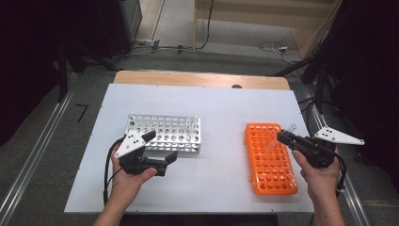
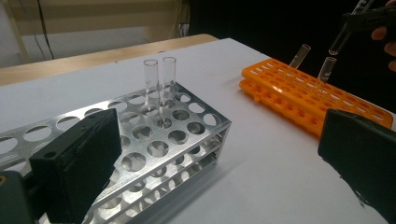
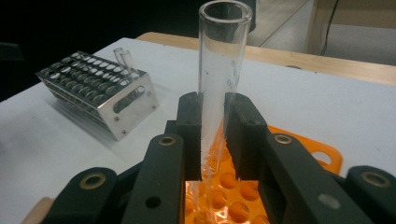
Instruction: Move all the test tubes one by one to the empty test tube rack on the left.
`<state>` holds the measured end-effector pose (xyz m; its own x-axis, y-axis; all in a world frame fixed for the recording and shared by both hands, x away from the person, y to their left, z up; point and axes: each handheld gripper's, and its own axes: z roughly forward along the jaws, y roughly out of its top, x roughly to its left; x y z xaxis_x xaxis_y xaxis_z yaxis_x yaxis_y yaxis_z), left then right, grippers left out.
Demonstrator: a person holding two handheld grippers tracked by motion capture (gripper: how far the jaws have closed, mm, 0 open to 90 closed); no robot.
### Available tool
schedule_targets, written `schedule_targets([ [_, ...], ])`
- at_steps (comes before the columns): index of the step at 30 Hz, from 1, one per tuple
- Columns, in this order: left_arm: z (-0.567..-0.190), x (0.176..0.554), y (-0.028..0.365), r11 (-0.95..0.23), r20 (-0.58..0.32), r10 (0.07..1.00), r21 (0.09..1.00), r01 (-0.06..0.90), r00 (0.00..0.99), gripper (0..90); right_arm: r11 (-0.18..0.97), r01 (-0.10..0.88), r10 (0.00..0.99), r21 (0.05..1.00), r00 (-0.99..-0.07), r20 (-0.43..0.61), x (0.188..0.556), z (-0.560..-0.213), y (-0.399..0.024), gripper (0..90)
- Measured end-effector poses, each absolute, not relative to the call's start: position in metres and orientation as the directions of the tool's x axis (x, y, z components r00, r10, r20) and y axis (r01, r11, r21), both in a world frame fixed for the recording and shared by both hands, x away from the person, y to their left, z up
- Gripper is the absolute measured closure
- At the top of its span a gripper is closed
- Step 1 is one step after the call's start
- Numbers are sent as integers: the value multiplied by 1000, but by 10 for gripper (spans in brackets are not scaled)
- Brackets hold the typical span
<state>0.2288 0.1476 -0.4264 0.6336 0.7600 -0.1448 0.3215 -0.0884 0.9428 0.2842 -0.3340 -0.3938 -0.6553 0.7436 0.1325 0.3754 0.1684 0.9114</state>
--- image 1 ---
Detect white floor cable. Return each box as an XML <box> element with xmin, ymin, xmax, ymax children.
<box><xmin>257</xmin><ymin>40</ymin><xmax>294</xmax><ymax>66</ymax></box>

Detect black cables beside table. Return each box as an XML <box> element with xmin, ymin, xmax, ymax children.
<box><xmin>297</xmin><ymin>96</ymin><xmax>318</xmax><ymax>140</ymax></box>

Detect hanging black cable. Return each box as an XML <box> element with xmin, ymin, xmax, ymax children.
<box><xmin>195</xmin><ymin>0</ymin><xmax>216</xmax><ymax>51</ymax></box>

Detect black metal stand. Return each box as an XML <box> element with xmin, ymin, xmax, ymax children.
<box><xmin>56</xmin><ymin>39</ymin><xmax>121</xmax><ymax>104</ymax></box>
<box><xmin>266</xmin><ymin>46</ymin><xmax>335</xmax><ymax>115</ymax></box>

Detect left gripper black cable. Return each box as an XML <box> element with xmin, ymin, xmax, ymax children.
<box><xmin>103</xmin><ymin>137</ymin><xmax>127</xmax><ymax>207</ymax></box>

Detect person's right hand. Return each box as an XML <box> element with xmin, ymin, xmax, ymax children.
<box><xmin>291</xmin><ymin>149</ymin><xmax>343</xmax><ymax>206</ymax></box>

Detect silver metal test tube rack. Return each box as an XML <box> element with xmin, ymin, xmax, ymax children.
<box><xmin>124</xmin><ymin>113</ymin><xmax>202</xmax><ymax>154</ymax></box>

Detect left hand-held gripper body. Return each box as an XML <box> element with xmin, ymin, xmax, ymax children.
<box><xmin>114</xmin><ymin>128</ymin><xmax>168</xmax><ymax>177</ymax></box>

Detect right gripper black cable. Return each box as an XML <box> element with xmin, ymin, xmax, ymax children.
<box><xmin>332</xmin><ymin>152</ymin><xmax>348</xmax><ymax>198</ymax></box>

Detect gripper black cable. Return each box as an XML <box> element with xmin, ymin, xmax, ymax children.
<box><xmin>103</xmin><ymin>137</ymin><xmax>127</xmax><ymax>207</ymax></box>
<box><xmin>332</xmin><ymin>152</ymin><xmax>348</xmax><ymax>198</ymax></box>

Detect metal floor rail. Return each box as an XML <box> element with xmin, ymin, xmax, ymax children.
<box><xmin>0</xmin><ymin>73</ymin><xmax>78</xmax><ymax>220</ymax></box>
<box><xmin>301</xmin><ymin>86</ymin><xmax>372</xmax><ymax>226</ymax></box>

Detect dark cabinet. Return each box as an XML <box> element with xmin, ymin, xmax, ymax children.
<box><xmin>93</xmin><ymin>0</ymin><xmax>144</xmax><ymax>59</ymax></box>

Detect person's left hand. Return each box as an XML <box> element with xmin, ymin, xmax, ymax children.
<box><xmin>109</xmin><ymin>152</ymin><xmax>158</xmax><ymax>209</ymax></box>

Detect dark curtain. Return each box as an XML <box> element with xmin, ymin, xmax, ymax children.
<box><xmin>0</xmin><ymin>0</ymin><xmax>103</xmax><ymax>148</ymax></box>
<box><xmin>313</xmin><ymin>0</ymin><xmax>399</xmax><ymax>191</ymax></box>

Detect light wooden platform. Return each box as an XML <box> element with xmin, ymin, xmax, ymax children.
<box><xmin>192</xmin><ymin>0</ymin><xmax>343</xmax><ymax>59</ymax></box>

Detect orange plastic test tube rack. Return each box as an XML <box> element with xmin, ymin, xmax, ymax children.
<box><xmin>244</xmin><ymin>121</ymin><xmax>299</xmax><ymax>197</ymax></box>

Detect white board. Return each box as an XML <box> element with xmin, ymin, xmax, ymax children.
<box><xmin>63</xmin><ymin>83</ymin><xmax>315</xmax><ymax>215</ymax></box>

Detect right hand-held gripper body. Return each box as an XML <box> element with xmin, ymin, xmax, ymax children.
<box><xmin>291</xmin><ymin>125</ymin><xmax>366</xmax><ymax>170</ymax></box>

